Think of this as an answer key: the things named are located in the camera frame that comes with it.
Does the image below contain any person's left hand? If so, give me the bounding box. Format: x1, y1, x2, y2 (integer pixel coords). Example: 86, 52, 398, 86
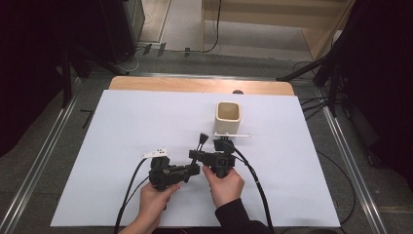
138, 182, 182, 229

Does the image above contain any black makeup brush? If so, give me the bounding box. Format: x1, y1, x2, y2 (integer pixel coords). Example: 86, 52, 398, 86
192, 132, 210, 175

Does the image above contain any person's right hand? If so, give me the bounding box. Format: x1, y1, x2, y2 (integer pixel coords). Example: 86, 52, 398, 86
202, 165, 245, 210

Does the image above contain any wooden table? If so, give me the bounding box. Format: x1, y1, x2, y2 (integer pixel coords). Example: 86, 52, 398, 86
108, 75, 296, 98

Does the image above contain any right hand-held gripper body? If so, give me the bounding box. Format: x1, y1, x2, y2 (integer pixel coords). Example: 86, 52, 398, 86
207, 132, 252, 178

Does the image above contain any black metal stand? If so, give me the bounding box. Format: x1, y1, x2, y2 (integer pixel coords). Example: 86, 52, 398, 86
55, 45, 131, 109

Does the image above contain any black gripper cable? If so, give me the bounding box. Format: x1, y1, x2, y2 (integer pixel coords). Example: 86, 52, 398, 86
120, 175, 152, 215
234, 155, 262, 184
113, 156, 148, 234
231, 145, 276, 234

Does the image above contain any metal floor rail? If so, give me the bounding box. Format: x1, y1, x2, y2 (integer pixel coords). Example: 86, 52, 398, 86
315, 87, 390, 234
0, 92, 82, 234

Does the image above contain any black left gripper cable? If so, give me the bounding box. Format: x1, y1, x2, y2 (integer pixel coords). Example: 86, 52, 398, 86
113, 156, 148, 234
120, 175, 152, 215

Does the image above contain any white floor cable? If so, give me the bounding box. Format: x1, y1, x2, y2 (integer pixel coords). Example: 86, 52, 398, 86
115, 47, 145, 75

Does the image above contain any black cabinet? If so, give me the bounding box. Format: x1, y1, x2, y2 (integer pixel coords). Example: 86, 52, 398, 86
99, 0, 146, 64

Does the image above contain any beige square cup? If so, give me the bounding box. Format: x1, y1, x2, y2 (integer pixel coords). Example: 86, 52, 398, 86
214, 100, 244, 136

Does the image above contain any black tripod stand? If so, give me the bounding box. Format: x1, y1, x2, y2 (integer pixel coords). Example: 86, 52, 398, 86
276, 48, 347, 119

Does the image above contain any dark curtain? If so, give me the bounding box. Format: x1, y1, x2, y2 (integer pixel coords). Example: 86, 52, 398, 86
334, 0, 413, 194
0, 0, 110, 159

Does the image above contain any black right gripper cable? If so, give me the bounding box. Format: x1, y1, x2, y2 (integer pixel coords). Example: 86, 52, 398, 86
234, 155, 262, 184
231, 145, 276, 234

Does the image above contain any light wooden furniture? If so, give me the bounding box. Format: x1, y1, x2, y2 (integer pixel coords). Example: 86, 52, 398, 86
200, 0, 357, 61

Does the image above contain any black hanging cable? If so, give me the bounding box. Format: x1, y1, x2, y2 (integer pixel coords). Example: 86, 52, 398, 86
202, 0, 224, 54

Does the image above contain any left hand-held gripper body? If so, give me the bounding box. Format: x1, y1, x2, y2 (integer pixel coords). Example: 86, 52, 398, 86
142, 147, 188, 191

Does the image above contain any thin black floor cable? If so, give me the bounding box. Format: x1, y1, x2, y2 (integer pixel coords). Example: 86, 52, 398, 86
315, 148, 357, 226

